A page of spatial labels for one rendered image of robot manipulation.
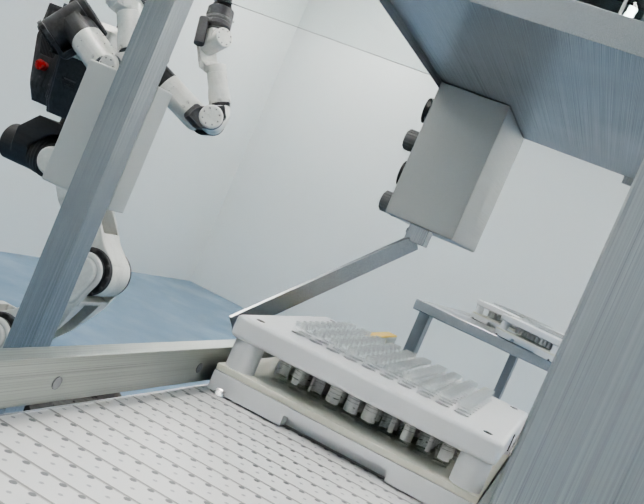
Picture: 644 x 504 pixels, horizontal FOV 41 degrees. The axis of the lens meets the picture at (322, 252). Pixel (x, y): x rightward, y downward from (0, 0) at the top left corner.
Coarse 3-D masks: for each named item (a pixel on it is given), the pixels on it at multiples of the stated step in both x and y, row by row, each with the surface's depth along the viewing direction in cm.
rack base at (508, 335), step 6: (498, 330) 272; (504, 330) 270; (504, 336) 270; (510, 336) 268; (516, 336) 266; (516, 342) 267; (522, 342) 264; (528, 342) 262; (528, 348) 263; (534, 348) 260; (540, 348) 258; (540, 354) 257; (546, 354) 256; (552, 354) 254; (552, 360) 254
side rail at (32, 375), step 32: (0, 352) 49; (32, 352) 51; (64, 352) 54; (96, 352) 57; (128, 352) 61; (160, 352) 65; (192, 352) 70; (224, 352) 76; (0, 384) 48; (32, 384) 51; (64, 384) 55; (96, 384) 58; (128, 384) 62; (160, 384) 67
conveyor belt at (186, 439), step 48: (0, 432) 47; (48, 432) 50; (96, 432) 54; (144, 432) 57; (192, 432) 61; (240, 432) 66; (288, 432) 72; (0, 480) 42; (48, 480) 44; (96, 480) 47; (144, 480) 49; (192, 480) 52; (240, 480) 56; (288, 480) 60; (336, 480) 64
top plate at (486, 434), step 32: (256, 320) 74; (288, 320) 82; (320, 320) 92; (288, 352) 72; (320, 352) 72; (352, 384) 70; (384, 384) 70; (416, 416) 68; (448, 416) 68; (480, 416) 74; (512, 416) 82; (480, 448) 67
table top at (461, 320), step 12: (420, 300) 284; (432, 312) 281; (444, 312) 280; (456, 312) 302; (468, 312) 337; (456, 324) 277; (468, 324) 276; (480, 324) 292; (480, 336) 273; (492, 336) 272; (504, 348) 269; (516, 348) 268; (528, 360) 266; (540, 360) 264
